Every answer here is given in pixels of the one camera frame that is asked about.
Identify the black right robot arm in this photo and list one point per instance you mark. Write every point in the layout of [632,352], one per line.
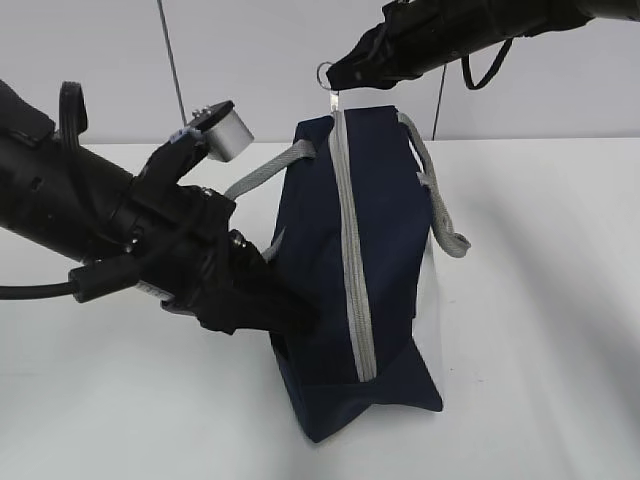
[529,18]

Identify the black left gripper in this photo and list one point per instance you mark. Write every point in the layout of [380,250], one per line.
[206,270]

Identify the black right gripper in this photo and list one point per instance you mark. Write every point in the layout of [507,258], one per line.
[419,36]

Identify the navy blue lunch bag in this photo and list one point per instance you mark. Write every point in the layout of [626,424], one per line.
[359,217]

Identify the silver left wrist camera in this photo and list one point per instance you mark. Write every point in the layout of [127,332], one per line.
[224,132]

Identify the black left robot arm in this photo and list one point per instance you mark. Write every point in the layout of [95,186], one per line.
[64,197]

